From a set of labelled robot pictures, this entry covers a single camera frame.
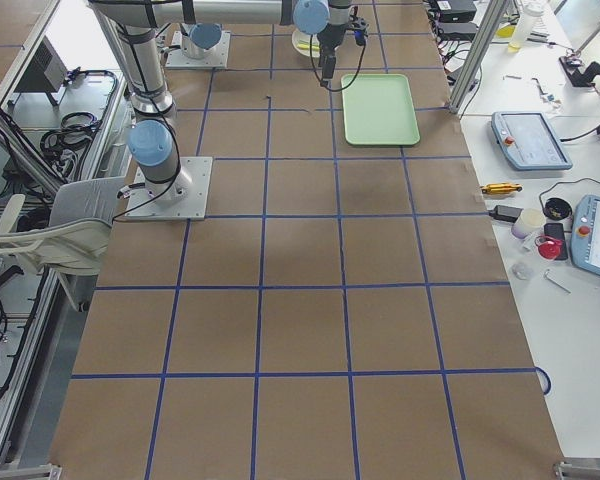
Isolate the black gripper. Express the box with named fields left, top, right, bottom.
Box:
left=317, top=22, right=368, bottom=68

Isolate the white cup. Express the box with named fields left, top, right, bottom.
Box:
left=511, top=208, right=546, bottom=240

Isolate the grey office chair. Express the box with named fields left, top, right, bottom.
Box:
left=0, top=176, right=125, bottom=312

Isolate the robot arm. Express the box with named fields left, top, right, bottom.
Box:
left=90, top=0, right=354, bottom=220
left=176, top=2, right=368, bottom=82

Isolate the yellow orange tool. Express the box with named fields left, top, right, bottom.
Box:
left=480, top=182, right=523, bottom=195

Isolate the blue teach pendant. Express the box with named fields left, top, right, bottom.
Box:
left=570, top=195, right=600, bottom=276
left=491, top=111, right=573, bottom=171

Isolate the mint green tray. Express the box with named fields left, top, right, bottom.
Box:
left=341, top=74, right=420, bottom=146

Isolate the white round plate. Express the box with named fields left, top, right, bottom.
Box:
left=291, top=29, right=320, bottom=59

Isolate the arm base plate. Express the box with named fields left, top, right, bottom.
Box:
left=165, top=31, right=231, bottom=70
left=125, top=157, right=213, bottom=221

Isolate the black power adapter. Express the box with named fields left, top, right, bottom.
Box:
left=488, top=204, right=522, bottom=223

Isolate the red round object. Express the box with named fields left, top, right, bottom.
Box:
left=535, top=235, right=563, bottom=260

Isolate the aluminium frame post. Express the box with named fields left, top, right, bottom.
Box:
left=448, top=0, right=507, bottom=113

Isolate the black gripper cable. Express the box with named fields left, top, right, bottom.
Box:
left=308, top=34, right=369, bottom=92

